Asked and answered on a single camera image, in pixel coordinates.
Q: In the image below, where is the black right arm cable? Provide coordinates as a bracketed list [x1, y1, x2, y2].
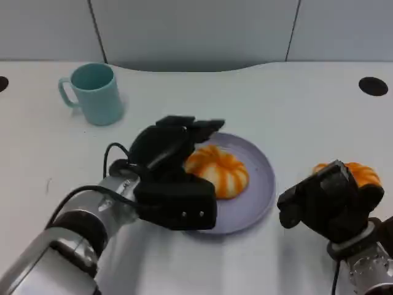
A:
[332, 259, 342, 295]

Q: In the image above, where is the pale green mug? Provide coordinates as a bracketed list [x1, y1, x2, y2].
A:
[58, 63, 125, 126]

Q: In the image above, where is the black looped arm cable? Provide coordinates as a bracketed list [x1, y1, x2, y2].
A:
[103, 143, 131, 179]

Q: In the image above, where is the black long arm cable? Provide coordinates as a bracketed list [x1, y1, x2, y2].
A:
[47, 185, 139, 225]

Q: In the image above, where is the lilac plate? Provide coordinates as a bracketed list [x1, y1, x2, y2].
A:
[181, 132, 276, 236]

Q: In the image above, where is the orange white toy bread roll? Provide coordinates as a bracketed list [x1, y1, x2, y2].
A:
[312, 162, 381, 188]
[184, 144, 250, 200]

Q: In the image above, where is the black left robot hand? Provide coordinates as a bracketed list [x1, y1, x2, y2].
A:
[128, 115, 227, 185]

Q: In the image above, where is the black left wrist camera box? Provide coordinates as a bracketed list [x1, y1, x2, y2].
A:
[134, 173, 218, 231]

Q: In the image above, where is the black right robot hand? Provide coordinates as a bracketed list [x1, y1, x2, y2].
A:
[276, 159, 384, 244]

